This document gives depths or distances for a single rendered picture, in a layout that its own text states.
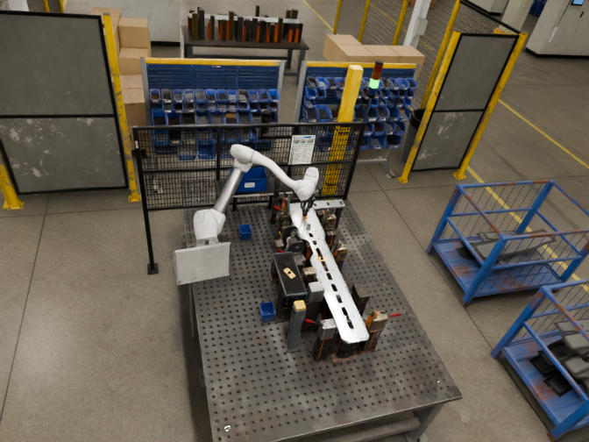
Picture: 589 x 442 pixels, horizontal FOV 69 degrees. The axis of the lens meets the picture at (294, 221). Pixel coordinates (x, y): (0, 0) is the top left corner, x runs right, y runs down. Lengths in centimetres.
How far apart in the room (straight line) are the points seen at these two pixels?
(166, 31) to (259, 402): 779
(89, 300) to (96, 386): 85
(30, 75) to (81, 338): 233
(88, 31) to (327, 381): 344
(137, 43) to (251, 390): 558
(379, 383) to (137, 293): 233
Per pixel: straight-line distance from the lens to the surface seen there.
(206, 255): 318
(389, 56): 625
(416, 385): 313
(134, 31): 717
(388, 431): 345
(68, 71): 455
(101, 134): 483
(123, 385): 375
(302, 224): 344
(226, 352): 299
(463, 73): 566
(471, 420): 403
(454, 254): 499
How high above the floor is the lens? 323
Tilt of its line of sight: 40 degrees down
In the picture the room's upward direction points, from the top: 10 degrees clockwise
